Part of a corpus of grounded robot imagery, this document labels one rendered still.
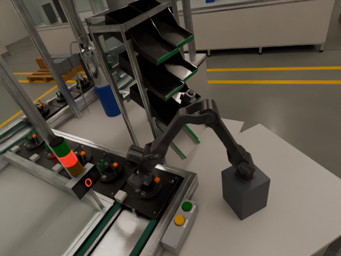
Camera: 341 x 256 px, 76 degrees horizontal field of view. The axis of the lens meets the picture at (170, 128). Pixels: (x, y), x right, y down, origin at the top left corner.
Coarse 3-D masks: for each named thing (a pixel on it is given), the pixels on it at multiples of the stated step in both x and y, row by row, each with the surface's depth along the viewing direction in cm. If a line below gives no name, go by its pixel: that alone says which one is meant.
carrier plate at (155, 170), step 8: (160, 176) 110; (168, 176) 109; (176, 176) 108; (128, 184) 110; (168, 184) 105; (176, 184) 104; (128, 192) 106; (160, 192) 103; (168, 192) 102; (128, 200) 102; (136, 200) 102; (144, 200) 101; (152, 200) 100; (160, 200) 99; (136, 208) 98; (144, 208) 98; (152, 208) 97; (160, 208) 96; (152, 216) 94
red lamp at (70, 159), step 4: (72, 152) 77; (64, 156) 74; (68, 156) 75; (72, 156) 76; (60, 160) 75; (64, 160) 75; (68, 160) 75; (72, 160) 77; (76, 160) 78; (64, 164) 76; (68, 164) 76; (72, 164) 77
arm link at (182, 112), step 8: (192, 104) 74; (184, 112) 72; (192, 112) 75; (176, 120) 72; (184, 120) 71; (192, 120) 70; (200, 120) 69; (208, 120) 69; (168, 128) 76; (176, 128) 74; (160, 136) 81; (168, 136) 77; (152, 144) 83; (160, 144) 79; (168, 144) 79; (152, 152) 81; (160, 152) 81
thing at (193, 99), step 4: (188, 92) 110; (192, 92) 110; (180, 96) 116; (184, 96) 112; (188, 96) 110; (192, 96) 110; (184, 100) 114; (188, 100) 112; (192, 100) 112; (188, 104) 113
